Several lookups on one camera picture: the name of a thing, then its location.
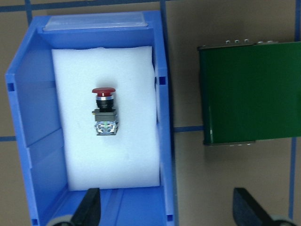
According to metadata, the blue source bin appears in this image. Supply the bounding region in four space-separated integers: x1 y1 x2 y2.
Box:
6 11 175 226

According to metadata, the white foam pad source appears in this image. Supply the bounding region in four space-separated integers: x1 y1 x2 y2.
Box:
52 46 160 191

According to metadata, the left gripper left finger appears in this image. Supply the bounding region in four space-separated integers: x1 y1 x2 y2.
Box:
71 188 101 226

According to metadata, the green conveyor belt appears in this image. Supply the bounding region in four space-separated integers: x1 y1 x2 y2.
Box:
198 42 301 145

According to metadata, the red push button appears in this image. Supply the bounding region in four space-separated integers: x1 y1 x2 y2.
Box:
92 87 118 136

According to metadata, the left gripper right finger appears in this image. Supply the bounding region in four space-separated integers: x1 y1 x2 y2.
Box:
232 187 273 226

